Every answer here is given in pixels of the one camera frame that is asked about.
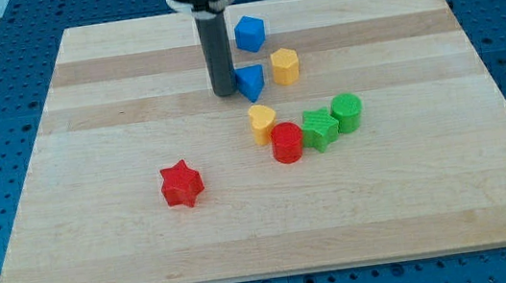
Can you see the blue cube block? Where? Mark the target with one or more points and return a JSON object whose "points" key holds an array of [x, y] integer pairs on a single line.
{"points": [[249, 34]]}

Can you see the red cylinder block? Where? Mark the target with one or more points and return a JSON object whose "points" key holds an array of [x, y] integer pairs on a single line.
{"points": [[287, 142]]}

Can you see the wooden board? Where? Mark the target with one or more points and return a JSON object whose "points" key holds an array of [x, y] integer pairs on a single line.
{"points": [[424, 176]]}

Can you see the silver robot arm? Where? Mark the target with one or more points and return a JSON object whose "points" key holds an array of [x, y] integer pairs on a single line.
{"points": [[200, 9]]}

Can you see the green cylinder block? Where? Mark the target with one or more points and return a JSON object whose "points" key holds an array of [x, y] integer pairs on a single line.
{"points": [[347, 109]]}

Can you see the green star block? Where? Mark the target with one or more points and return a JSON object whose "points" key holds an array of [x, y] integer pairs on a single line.
{"points": [[319, 129]]}

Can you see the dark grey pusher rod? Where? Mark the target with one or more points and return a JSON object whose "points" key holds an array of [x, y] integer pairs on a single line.
{"points": [[217, 53]]}

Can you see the yellow hexagon block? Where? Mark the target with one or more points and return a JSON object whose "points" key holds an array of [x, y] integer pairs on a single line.
{"points": [[285, 66]]}

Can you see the blue triangle block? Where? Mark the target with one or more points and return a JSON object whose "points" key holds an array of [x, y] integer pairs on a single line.
{"points": [[250, 81]]}

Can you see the red star block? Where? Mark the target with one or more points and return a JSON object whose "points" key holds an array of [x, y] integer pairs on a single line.
{"points": [[181, 184]]}

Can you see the yellow heart block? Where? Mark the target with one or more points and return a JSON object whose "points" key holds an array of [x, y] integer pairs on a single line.
{"points": [[262, 121]]}

